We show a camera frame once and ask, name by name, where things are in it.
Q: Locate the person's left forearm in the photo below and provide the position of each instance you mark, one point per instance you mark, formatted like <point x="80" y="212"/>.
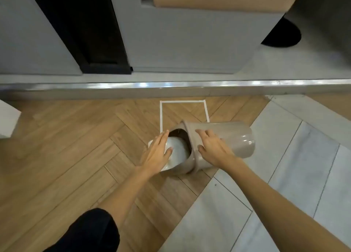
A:
<point x="131" y="190"/>

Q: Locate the black vertical panel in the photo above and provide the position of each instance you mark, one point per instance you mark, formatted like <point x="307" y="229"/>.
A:
<point x="87" y="27"/>

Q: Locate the person's left hand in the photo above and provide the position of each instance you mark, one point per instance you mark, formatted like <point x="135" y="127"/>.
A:
<point x="155" y="157"/>

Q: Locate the person's right forearm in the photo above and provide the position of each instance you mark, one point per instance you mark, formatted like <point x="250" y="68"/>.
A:
<point x="277" y="205"/>

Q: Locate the black round object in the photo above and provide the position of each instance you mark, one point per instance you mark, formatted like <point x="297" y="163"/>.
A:
<point x="285" y="34"/>

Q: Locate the person's right hand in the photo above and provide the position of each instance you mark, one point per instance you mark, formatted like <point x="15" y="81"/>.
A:
<point x="215" y="153"/>

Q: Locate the grey swing bin lid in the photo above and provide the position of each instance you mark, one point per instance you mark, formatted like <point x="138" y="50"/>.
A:
<point x="178" y="154"/>

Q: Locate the person's left thumb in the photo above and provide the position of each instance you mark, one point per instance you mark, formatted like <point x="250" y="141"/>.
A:
<point x="168" y="152"/>

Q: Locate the white box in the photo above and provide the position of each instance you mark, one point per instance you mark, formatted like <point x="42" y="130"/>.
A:
<point x="8" y="119"/>

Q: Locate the person's right thumb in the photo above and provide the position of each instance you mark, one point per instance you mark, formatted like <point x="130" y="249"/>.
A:
<point x="203" y="152"/>

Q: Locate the metal floor threshold strip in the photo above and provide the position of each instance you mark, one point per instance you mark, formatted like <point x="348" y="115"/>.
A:
<point x="175" y="87"/>

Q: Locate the taupe plastic trash bin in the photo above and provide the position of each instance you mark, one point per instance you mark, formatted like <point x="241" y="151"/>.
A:
<point x="235" y="141"/>

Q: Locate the person's right middle finger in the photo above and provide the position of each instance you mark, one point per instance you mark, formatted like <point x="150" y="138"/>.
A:
<point x="210" y="136"/>

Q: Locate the black sleeve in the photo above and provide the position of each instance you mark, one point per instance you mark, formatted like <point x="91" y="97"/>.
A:
<point x="85" y="232"/>

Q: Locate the white tape floor outline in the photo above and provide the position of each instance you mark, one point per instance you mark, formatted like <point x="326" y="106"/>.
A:
<point x="161" y="114"/>

